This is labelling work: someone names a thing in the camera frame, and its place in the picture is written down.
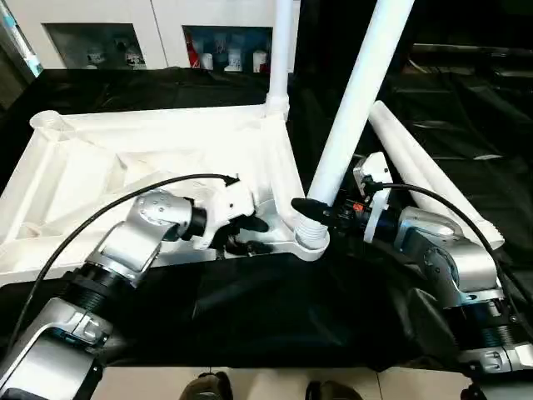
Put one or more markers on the white plastic table top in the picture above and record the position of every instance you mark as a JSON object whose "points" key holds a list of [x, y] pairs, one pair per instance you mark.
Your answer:
{"points": [[108, 167]]}

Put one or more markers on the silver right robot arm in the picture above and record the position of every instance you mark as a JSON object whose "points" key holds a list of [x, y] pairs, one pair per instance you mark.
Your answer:
{"points": [[454, 275]]}

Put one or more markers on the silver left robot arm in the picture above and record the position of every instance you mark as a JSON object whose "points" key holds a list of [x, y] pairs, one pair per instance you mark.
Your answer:
{"points": [[125, 250]]}

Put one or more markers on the black table mat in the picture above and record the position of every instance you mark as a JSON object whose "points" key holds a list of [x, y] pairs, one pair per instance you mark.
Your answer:
{"points": [[275, 317]]}

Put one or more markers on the black left robot foot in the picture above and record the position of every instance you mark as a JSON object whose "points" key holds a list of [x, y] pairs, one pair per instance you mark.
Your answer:
{"points": [[206, 387]]}

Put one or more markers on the black robot foot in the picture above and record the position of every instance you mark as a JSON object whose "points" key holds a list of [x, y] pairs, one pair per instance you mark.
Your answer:
{"points": [[206, 387], [333, 392]]}

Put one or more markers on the black right robot foot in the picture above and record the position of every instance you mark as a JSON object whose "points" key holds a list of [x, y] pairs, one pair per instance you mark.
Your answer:
{"points": [[333, 392]]}

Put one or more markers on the white glass door cabinet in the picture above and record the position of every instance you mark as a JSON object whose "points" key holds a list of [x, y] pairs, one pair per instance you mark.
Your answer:
{"points": [[141, 29]]}

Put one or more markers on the light blue background object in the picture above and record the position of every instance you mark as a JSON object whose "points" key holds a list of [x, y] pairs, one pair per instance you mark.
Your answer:
{"points": [[18, 42]]}

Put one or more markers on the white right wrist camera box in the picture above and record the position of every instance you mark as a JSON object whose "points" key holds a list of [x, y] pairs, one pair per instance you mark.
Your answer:
{"points": [[372, 179]]}

